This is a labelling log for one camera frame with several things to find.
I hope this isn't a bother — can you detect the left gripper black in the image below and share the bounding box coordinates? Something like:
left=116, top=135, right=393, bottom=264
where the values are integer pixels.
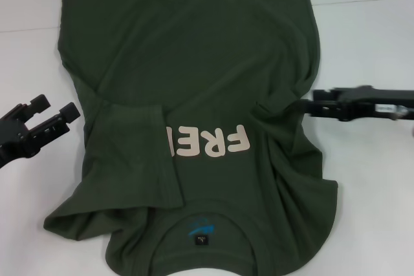
left=0, top=94, right=81, bottom=169

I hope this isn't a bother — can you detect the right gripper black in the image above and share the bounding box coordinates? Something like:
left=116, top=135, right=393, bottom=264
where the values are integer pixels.
left=299, top=85, right=414, bottom=123

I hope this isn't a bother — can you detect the dark green FREE! t-shirt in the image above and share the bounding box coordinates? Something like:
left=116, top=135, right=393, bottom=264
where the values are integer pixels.
left=42, top=0, right=340, bottom=272

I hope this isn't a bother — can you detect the right gripper cable with connector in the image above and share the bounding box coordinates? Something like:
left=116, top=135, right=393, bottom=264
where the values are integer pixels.
left=389, top=105, right=414, bottom=121

